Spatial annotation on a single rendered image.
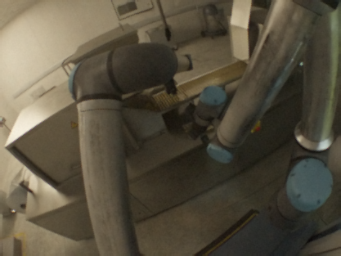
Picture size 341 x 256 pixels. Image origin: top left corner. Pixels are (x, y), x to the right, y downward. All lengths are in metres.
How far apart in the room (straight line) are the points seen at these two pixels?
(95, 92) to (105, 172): 0.18
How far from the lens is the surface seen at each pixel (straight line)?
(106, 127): 0.40
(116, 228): 0.44
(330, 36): 0.45
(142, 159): 1.19
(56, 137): 1.15
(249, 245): 0.75
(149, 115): 1.17
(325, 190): 0.58
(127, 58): 0.39
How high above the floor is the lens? 1.69
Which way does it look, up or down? 44 degrees down
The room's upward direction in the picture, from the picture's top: 21 degrees counter-clockwise
